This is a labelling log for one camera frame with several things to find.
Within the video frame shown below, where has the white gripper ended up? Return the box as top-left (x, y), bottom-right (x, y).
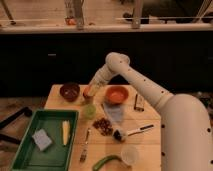
top-left (88, 75), bottom-right (105, 96)

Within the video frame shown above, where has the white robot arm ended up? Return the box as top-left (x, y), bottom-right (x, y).
top-left (85, 52), bottom-right (213, 171)

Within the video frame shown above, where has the orange bowl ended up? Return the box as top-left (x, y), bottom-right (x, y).
top-left (105, 86), bottom-right (129, 104)

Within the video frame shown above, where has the grey blue cloth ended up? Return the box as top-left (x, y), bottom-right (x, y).
top-left (102, 103), bottom-right (123, 125)

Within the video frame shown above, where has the dark brown bowl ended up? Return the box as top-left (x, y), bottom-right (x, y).
top-left (60, 82), bottom-right (80, 102)

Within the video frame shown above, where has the yellow corn cob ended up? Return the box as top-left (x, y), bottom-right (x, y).
top-left (62, 120), bottom-right (70, 145)

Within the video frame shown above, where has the silver fork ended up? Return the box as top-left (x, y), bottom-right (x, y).
top-left (79, 128), bottom-right (91, 162)

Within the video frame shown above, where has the black stand leg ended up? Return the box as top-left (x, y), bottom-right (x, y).
top-left (0, 107), bottom-right (33, 145)

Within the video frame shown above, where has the green plastic tray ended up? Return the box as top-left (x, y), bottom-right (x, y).
top-left (10, 110), bottom-right (78, 171)

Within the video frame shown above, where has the blue sponge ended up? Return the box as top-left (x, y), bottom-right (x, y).
top-left (32, 129), bottom-right (52, 151)

